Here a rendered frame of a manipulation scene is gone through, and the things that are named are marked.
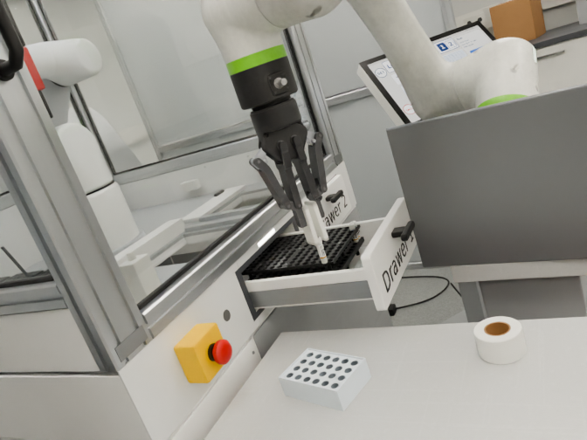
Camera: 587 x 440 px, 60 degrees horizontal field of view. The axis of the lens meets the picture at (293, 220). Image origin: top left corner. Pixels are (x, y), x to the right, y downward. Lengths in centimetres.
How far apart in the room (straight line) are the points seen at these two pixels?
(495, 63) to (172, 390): 91
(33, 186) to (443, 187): 74
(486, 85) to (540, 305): 48
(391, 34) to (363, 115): 156
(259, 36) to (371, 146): 204
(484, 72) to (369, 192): 172
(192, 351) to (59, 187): 32
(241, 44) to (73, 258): 37
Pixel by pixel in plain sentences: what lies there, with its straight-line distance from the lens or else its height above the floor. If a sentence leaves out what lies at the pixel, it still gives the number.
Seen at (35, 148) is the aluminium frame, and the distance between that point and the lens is 74.
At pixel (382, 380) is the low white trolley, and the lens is 86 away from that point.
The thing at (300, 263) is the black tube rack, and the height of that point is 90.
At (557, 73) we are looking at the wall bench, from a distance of 382.
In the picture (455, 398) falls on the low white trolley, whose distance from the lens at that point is 80.
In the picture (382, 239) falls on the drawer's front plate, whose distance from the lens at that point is 94.
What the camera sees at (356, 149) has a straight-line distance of 279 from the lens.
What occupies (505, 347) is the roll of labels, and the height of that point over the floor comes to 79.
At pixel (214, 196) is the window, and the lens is 101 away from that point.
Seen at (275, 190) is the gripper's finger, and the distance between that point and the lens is 79.
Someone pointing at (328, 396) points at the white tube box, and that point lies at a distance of 82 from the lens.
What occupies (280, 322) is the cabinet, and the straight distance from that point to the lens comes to 113.
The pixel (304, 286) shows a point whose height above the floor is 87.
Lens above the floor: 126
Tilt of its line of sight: 16 degrees down
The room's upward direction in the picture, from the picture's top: 19 degrees counter-clockwise
